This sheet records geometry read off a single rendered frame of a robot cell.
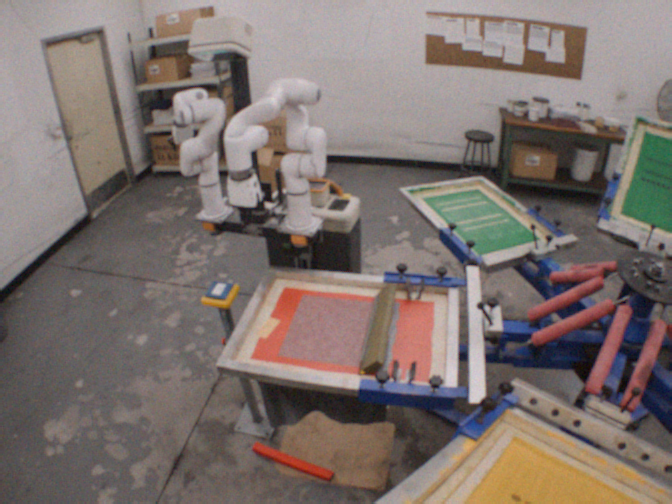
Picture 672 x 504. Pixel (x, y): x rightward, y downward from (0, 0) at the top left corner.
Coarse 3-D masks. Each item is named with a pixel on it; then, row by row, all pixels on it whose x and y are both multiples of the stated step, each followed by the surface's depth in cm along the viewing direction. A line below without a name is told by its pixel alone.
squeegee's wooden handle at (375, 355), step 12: (384, 288) 165; (396, 288) 163; (384, 300) 158; (384, 312) 151; (384, 324) 145; (372, 336) 145; (384, 336) 140; (372, 348) 139; (384, 348) 137; (372, 360) 133
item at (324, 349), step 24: (288, 336) 153; (312, 336) 153; (336, 336) 152; (360, 336) 152; (408, 336) 150; (264, 360) 143; (288, 360) 143; (312, 360) 143; (336, 360) 142; (408, 360) 141
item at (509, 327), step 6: (504, 324) 139; (510, 324) 139; (516, 324) 139; (522, 324) 139; (528, 324) 138; (504, 330) 137; (510, 330) 137; (516, 330) 136; (522, 330) 136; (528, 330) 136; (510, 336) 137; (516, 336) 136; (522, 336) 136; (528, 336) 135; (516, 342) 138; (522, 342) 137
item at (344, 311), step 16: (288, 288) 176; (288, 304) 168; (304, 304) 167; (320, 304) 167; (336, 304) 167; (352, 304) 166; (368, 304) 166; (400, 304) 165; (416, 304) 164; (432, 304) 164; (288, 320) 160; (304, 320) 160; (320, 320) 160; (336, 320) 159; (352, 320) 159; (368, 320) 158; (400, 320) 157; (416, 320) 157; (432, 320) 156; (416, 336) 150
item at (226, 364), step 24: (264, 288) 171; (432, 288) 168; (456, 288) 165; (456, 312) 154; (240, 336) 148; (456, 336) 144; (456, 360) 134; (288, 384) 133; (312, 384) 131; (336, 384) 129; (456, 384) 126
